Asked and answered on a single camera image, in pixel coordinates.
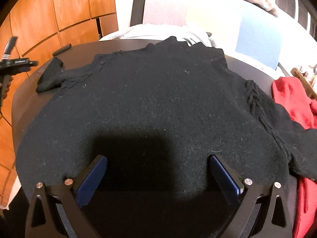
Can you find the barred window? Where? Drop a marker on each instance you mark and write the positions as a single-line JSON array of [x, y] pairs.
[[294, 2]]

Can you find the grey yellow blue chair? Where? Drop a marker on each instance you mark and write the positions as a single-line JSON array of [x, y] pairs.
[[257, 42]]

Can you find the red knit sweater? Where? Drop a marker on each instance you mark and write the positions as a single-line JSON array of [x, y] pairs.
[[294, 101]]

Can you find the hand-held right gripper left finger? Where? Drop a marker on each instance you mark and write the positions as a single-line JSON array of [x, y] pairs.
[[90, 181]]

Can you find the black knit sweater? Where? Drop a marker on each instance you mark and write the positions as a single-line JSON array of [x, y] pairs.
[[158, 99]]

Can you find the light grey garment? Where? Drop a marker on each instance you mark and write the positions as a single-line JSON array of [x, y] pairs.
[[153, 32]]

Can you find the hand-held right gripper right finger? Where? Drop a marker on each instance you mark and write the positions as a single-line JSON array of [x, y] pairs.
[[226, 181]]

